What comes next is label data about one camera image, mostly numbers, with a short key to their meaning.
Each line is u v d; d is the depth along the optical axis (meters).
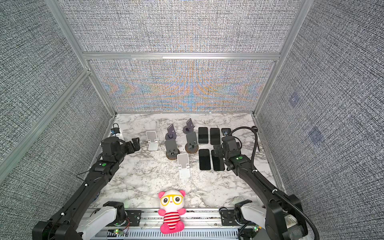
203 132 1.06
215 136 1.06
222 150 0.76
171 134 1.01
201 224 0.73
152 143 0.99
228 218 0.73
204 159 0.95
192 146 0.95
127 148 0.71
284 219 0.39
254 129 1.07
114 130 0.68
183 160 0.94
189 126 1.06
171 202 0.72
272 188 0.45
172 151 0.92
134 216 0.73
